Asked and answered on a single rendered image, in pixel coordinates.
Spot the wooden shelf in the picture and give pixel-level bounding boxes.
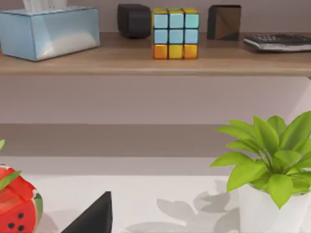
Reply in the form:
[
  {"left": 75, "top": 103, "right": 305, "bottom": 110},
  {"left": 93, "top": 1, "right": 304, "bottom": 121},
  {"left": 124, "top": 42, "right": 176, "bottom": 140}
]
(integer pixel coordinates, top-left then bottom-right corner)
[{"left": 0, "top": 31, "right": 311, "bottom": 76}]

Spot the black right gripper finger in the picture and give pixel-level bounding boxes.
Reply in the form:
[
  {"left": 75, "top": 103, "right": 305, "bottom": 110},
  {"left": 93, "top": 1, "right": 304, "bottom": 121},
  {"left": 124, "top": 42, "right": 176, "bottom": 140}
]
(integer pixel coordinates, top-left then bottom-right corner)
[{"left": 60, "top": 191, "right": 113, "bottom": 233}]

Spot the light blue tissue box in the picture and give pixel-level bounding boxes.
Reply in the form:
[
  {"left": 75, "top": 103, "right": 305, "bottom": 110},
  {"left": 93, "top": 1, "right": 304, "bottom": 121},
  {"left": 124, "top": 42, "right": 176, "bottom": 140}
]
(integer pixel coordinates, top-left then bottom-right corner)
[{"left": 0, "top": 0, "right": 101, "bottom": 62}]

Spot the red watermelon plant pot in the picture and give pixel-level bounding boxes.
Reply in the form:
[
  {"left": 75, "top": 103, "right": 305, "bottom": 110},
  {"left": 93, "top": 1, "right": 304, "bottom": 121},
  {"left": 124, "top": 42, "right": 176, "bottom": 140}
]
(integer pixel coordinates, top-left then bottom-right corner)
[{"left": 0, "top": 139, "right": 44, "bottom": 233}]

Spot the blue and yellow puzzle cube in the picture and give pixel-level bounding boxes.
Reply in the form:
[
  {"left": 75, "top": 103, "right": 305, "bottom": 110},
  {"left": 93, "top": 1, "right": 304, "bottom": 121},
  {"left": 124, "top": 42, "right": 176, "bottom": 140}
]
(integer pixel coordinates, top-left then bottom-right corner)
[{"left": 152, "top": 7, "right": 200, "bottom": 60}]

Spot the black rounded box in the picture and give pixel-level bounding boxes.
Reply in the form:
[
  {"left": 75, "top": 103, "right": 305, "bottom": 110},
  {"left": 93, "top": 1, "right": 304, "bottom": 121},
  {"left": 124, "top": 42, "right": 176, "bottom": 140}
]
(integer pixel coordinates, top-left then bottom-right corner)
[{"left": 117, "top": 3, "right": 152, "bottom": 39}]

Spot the black and grey calculator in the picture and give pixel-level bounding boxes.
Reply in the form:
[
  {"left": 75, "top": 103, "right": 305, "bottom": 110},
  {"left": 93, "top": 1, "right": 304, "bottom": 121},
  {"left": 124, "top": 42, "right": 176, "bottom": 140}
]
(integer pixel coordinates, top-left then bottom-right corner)
[{"left": 243, "top": 34, "right": 311, "bottom": 53}]

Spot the brown and black block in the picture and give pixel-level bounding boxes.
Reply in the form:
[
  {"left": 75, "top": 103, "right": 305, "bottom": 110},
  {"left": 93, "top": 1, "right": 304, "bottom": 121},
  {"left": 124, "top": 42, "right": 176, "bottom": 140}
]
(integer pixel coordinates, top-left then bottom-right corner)
[{"left": 207, "top": 4, "right": 242, "bottom": 41}]

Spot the green plant in white pot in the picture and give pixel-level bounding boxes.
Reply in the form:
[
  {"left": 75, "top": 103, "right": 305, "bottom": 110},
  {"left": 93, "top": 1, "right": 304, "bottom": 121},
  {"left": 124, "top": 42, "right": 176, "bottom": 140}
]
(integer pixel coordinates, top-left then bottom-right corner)
[{"left": 209, "top": 111, "right": 311, "bottom": 233}]

